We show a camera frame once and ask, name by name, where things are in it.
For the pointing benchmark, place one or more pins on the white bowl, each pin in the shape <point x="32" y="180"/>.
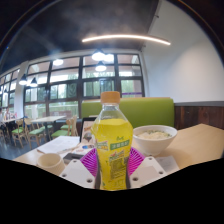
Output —
<point x="155" y="141"/>

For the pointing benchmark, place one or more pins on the white paper sheet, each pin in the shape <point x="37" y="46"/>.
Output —
<point x="58" y="144"/>

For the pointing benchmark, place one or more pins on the person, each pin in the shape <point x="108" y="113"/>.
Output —
<point x="6" y="115"/>

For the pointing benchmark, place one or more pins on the wooden chairs with green seats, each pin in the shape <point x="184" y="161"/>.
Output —
<point x="35" y="131"/>

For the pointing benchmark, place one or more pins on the dark-framed window wall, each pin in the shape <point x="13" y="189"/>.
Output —
<point x="80" y="83"/>

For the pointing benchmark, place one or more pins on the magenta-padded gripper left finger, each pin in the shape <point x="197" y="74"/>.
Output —
<point x="78" y="173"/>

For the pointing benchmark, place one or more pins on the yellow drink bottle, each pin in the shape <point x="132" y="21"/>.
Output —
<point x="111" y="146"/>

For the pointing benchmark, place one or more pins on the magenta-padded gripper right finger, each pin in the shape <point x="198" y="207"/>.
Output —
<point x="146" y="169"/>

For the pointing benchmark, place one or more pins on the printed picture leaflet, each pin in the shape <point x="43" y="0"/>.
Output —
<point x="85" y="147"/>

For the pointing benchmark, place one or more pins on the white mug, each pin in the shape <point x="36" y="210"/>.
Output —
<point x="50" y="163"/>

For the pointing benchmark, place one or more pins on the black tablet showing pictures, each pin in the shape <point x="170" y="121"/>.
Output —
<point x="86" y="131"/>

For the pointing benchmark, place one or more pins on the long linear ceiling light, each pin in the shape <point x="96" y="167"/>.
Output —
<point x="126" y="36"/>

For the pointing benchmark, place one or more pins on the wooden dining table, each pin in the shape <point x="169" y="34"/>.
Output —
<point x="48" y="118"/>

